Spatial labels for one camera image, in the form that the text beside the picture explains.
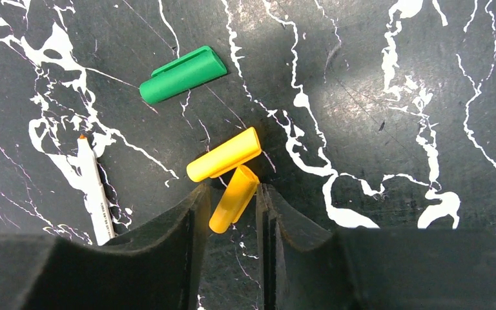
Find green pen cap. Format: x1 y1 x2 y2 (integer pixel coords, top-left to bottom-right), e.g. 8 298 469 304
139 46 227 105

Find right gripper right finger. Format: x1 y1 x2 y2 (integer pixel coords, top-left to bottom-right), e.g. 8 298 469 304
256 184 496 309

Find white marker pen yellow end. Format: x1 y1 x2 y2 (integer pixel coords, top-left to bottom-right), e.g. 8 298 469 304
77 135 116 245

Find orange-yellow pen cap lower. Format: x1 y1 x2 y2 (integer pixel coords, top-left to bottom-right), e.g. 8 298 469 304
209 165 260 234

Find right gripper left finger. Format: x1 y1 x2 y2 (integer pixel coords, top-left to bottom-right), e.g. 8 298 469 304
0 184 211 309

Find yellow pen cap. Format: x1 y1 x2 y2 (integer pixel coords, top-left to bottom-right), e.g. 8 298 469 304
186 127 262 182

